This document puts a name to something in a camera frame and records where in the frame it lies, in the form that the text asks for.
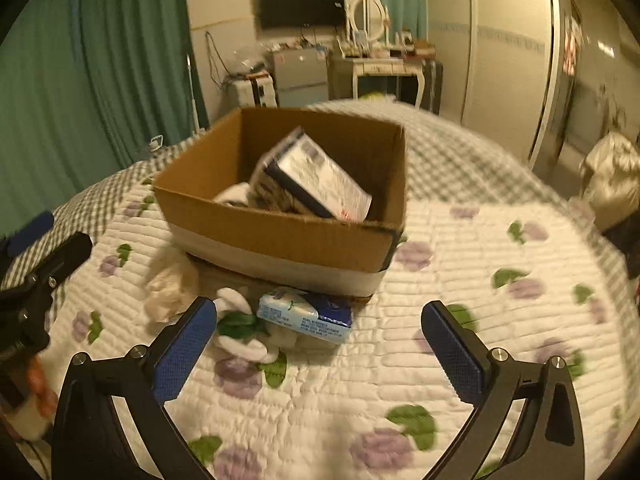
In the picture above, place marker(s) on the dark suitcase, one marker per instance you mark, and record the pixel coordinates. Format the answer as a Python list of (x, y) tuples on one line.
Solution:
[(430, 85)]

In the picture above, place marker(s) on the red door decoration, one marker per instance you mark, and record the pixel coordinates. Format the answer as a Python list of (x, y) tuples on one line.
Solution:
[(570, 50)]

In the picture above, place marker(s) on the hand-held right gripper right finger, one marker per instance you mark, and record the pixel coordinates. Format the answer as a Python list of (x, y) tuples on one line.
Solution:
[(456, 355)]

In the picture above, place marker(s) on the white socks bundle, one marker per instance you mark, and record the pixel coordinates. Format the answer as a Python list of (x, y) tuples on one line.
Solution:
[(234, 195)]

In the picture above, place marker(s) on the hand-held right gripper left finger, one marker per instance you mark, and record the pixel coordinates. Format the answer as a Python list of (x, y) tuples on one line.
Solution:
[(184, 352)]

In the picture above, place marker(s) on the silver mini fridge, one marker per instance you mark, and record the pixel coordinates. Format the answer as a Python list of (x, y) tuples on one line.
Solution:
[(300, 77)]

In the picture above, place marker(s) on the brown cardboard box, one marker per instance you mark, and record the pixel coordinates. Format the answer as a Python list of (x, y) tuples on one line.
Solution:
[(280, 245)]

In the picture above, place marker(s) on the white dressing table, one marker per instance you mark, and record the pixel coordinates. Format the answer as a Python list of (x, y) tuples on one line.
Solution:
[(382, 67)]

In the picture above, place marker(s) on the white oval mirror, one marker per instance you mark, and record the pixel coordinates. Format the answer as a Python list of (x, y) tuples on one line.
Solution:
[(369, 15)]

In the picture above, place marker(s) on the white plastic bag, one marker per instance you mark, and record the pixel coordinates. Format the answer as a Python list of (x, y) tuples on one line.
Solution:
[(612, 180)]

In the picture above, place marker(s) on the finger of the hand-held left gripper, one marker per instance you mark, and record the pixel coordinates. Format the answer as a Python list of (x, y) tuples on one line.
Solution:
[(64, 259), (31, 226)]

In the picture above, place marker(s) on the large blue white tissue pack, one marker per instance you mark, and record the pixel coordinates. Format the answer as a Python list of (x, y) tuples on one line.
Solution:
[(312, 177)]

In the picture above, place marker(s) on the black wall television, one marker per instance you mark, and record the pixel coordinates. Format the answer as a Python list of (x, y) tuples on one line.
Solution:
[(301, 5)]

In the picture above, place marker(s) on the small blue white tissue packet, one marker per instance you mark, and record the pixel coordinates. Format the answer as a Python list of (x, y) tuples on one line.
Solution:
[(306, 317)]

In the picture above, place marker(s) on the white sock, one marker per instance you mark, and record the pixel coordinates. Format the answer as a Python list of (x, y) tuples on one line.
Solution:
[(240, 331)]

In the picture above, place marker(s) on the cream wardrobe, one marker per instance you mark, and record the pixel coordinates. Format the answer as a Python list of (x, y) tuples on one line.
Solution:
[(492, 40)]

